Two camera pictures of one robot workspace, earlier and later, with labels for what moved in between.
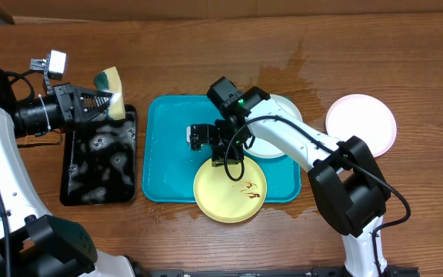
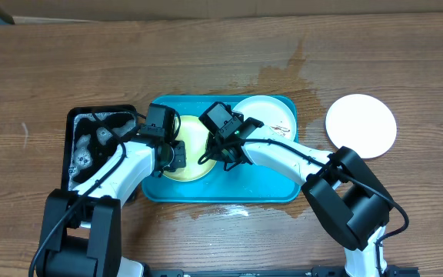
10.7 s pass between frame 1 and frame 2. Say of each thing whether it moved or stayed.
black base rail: stayed
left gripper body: moved
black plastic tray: stayed
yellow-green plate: moved
